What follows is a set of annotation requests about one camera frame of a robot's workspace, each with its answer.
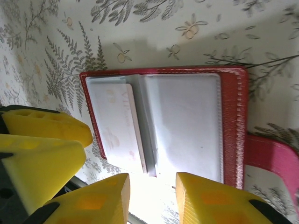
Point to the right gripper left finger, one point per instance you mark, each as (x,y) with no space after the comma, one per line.
(93,205)

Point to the red card holder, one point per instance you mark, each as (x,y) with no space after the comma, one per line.
(187,121)

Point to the white VIP card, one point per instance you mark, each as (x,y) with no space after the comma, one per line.
(116,121)

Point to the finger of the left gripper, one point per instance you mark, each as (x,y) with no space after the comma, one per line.
(46,168)
(46,123)

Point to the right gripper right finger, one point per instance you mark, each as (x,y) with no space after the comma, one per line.
(210,205)

